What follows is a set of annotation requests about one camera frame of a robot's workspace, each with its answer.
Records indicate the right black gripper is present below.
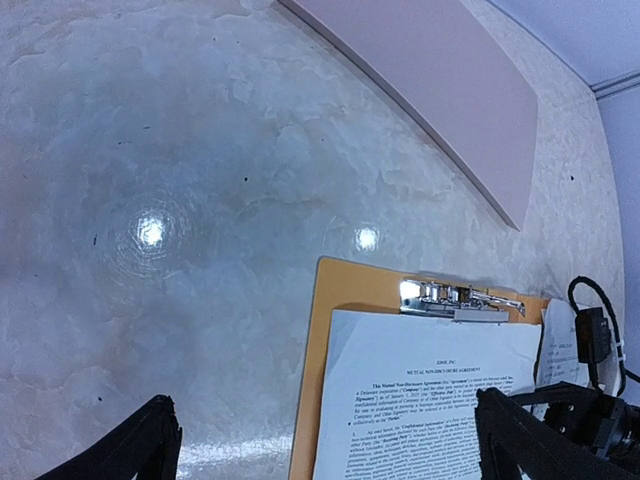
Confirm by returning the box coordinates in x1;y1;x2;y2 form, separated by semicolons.
511;382;639;458

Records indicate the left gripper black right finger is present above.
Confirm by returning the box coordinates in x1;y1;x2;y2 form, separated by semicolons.
475;387;639;479

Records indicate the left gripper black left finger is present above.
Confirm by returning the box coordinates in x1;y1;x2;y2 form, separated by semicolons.
41;395;183;479

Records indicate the white printed sheet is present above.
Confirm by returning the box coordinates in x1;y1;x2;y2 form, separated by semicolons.
535;299;590;388

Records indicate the white printed sheet dense text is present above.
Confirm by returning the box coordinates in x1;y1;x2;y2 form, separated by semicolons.
313;310;541;479

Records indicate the orange folder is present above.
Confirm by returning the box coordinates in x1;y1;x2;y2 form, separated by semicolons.
287;255;551;480

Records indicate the pink-brown file folder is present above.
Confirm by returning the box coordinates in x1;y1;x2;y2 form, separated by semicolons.
284;0;538;230

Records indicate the orange folder edge clip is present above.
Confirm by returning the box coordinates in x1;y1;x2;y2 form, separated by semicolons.
399;279;526;324

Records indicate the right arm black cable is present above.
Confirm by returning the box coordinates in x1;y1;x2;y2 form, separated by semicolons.
566;275;640;396

